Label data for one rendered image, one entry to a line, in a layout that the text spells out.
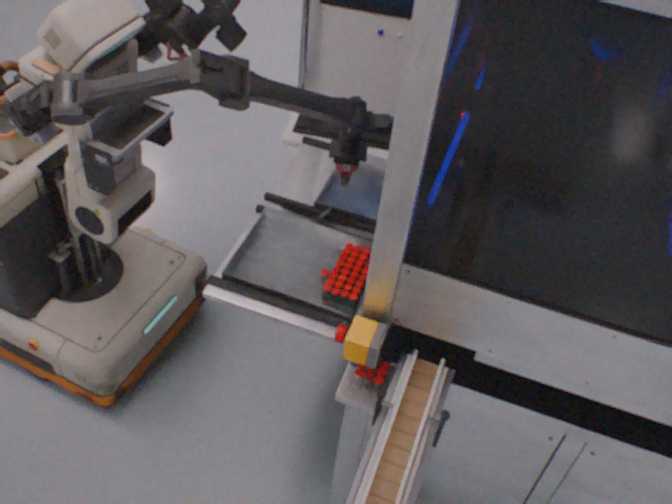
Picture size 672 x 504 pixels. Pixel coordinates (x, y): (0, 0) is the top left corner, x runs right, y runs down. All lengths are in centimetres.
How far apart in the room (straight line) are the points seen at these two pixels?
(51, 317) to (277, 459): 89
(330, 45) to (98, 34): 84
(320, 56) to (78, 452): 152
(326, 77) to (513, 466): 136
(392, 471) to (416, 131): 67
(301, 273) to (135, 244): 107
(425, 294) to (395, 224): 19
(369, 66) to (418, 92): 123
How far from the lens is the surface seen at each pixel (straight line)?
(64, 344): 254
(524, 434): 180
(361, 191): 210
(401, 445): 154
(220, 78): 161
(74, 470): 261
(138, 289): 264
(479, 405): 175
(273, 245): 192
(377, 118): 192
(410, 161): 130
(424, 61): 119
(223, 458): 256
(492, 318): 151
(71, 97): 178
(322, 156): 221
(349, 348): 156
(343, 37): 241
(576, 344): 153
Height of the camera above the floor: 225
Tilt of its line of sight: 46 degrees down
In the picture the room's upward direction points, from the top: 7 degrees clockwise
